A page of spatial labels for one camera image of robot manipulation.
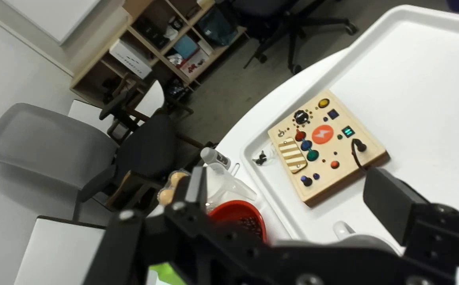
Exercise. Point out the white box on shelf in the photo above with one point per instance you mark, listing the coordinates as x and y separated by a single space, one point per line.
128 58

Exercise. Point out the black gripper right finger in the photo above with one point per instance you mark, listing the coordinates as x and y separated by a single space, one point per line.
424 227

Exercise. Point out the teal box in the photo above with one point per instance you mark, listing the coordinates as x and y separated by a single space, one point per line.
185 47

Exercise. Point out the clear plastic measuring cup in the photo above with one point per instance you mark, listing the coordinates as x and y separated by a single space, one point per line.
223 183

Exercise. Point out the wooden busy board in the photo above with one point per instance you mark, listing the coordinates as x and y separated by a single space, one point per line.
326 153

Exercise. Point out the red and white box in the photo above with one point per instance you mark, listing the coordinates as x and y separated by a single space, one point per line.
192 64

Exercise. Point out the small black clip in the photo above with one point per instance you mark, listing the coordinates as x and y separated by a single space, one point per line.
261 157

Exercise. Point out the grey mesh office chair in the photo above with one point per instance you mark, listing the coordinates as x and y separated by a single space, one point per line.
33 143
293 32

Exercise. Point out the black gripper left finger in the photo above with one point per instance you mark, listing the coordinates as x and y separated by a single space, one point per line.
151 243

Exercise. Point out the red bowl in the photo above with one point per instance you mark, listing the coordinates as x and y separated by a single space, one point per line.
235 214

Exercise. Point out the wooden shelf unit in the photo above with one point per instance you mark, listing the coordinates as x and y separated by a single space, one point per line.
95 69

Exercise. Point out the white tray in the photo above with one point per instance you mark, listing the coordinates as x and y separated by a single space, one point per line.
424 80

